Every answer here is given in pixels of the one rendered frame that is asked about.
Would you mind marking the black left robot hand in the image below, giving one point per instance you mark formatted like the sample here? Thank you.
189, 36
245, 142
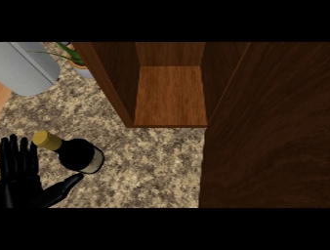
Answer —
20, 187

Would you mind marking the dark wine bottle gold cap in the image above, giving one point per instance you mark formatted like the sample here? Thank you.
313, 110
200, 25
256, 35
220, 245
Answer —
79, 155

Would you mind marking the brown wooden cabinet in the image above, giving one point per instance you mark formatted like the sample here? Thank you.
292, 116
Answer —
167, 94

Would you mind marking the dark brown wooden cabinet door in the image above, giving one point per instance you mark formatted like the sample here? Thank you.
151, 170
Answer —
278, 130

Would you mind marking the grey rounded appliance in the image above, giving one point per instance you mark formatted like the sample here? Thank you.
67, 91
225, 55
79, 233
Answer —
21, 66

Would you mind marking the green potted plant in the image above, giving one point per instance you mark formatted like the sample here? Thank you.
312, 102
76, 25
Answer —
76, 58

